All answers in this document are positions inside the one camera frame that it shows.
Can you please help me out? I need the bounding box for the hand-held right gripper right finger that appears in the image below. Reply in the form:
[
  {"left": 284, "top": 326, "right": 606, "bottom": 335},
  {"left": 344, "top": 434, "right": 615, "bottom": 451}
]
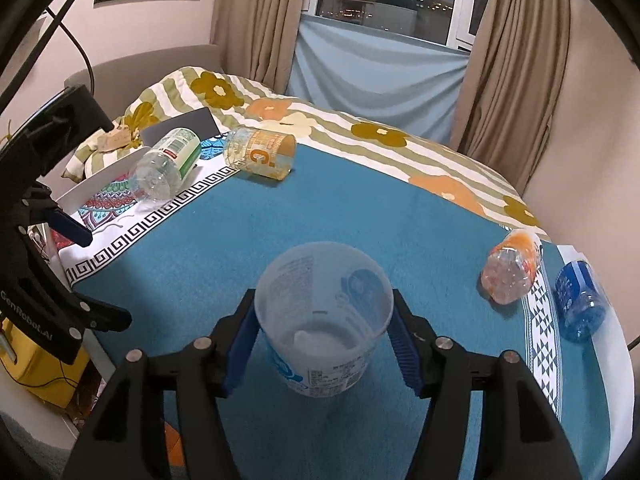
[{"left": 386, "top": 288, "right": 583, "bottom": 480}]

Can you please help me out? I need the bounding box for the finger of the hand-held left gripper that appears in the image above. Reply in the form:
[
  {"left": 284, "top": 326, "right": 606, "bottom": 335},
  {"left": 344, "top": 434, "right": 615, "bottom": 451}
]
[
  {"left": 75, "top": 294, "right": 133, "bottom": 334},
  {"left": 22, "top": 194, "right": 94, "bottom": 249}
]

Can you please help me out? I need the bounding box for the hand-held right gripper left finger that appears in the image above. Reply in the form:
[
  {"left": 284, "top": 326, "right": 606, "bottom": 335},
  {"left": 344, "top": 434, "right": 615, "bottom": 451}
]
[{"left": 75, "top": 288, "right": 262, "bottom": 480}]

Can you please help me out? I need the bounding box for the translucent plastic cup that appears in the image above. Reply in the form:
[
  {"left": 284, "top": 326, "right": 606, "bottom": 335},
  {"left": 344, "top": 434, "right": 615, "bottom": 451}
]
[{"left": 254, "top": 242, "right": 395, "bottom": 399}]

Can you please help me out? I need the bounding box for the clear cup orange label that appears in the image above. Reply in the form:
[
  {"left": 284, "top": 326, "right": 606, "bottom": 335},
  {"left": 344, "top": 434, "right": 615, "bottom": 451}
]
[{"left": 223, "top": 128, "right": 296, "bottom": 181}]

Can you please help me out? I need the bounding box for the mandala patterned cloth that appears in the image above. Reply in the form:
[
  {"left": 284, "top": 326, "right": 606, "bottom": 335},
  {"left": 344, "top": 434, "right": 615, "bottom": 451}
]
[{"left": 52, "top": 132, "right": 242, "bottom": 291}]

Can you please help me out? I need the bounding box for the beige paper tag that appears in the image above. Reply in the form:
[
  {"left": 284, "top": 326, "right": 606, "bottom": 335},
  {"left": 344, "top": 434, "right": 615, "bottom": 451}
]
[{"left": 97, "top": 127, "right": 132, "bottom": 152}]

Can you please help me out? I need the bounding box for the yellow box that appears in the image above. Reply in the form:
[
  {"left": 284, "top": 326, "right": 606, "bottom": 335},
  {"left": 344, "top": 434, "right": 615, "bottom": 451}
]
[{"left": 0, "top": 317, "right": 92, "bottom": 409}]

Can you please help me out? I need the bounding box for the grey headboard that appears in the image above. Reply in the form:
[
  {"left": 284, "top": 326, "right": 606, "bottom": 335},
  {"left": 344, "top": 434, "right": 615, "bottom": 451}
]
[{"left": 64, "top": 43, "right": 227, "bottom": 107}]

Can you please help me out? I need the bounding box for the clear bottle green label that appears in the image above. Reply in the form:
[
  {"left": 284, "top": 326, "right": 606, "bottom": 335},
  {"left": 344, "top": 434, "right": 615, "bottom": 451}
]
[{"left": 131, "top": 127, "right": 202, "bottom": 201}]

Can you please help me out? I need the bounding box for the black tablet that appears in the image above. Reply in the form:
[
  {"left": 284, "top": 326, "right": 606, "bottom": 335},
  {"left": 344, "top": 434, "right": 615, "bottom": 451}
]
[{"left": 139, "top": 106, "right": 221, "bottom": 149}]

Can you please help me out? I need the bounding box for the clear bottle orange label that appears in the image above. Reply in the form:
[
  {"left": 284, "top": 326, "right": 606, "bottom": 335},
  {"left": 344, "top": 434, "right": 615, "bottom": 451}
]
[{"left": 480, "top": 228, "right": 544, "bottom": 305}]

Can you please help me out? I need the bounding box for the white triangle patterned cloth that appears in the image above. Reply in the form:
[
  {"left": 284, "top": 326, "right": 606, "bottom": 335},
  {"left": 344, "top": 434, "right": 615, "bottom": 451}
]
[{"left": 520, "top": 244, "right": 629, "bottom": 461}]

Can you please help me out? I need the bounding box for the teal blanket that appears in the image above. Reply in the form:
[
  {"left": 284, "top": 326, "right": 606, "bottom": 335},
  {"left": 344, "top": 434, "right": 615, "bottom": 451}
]
[{"left": 75, "top": 142, "right": 613, "bottom": 480}]

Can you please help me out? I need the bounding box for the blue plastic bottle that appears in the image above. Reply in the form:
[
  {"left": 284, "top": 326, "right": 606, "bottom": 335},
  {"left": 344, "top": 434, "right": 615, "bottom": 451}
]
[{"left": 554, "top": 259, "right": 608, "bottom": 342}]

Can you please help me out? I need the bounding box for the beige curtain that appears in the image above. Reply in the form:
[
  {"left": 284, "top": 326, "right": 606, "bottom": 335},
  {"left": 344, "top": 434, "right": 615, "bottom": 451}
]
[
  {"left": 449, "top": 0, "right": 572, "bottom": 194},
  {"left": 210, "top": 0, "right": 326, "bottom": 97}
]

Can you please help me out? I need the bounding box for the floral striped blanket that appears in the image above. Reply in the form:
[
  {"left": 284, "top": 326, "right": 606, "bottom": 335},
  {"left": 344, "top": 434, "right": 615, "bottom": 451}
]
[{"left": 62, "top": 66, "right": 551, "bottom": 244}]

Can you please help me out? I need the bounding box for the light blue cloth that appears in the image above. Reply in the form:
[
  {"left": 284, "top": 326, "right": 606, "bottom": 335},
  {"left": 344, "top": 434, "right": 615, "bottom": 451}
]
[{"left": 287, "top": 14, "right": 472, "bottom": 152}]

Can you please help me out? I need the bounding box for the black cable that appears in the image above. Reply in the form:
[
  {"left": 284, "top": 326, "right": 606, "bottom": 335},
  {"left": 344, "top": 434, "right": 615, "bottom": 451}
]
[{"left": 42, "top": 7, "right": 96, "bottom": 98}]

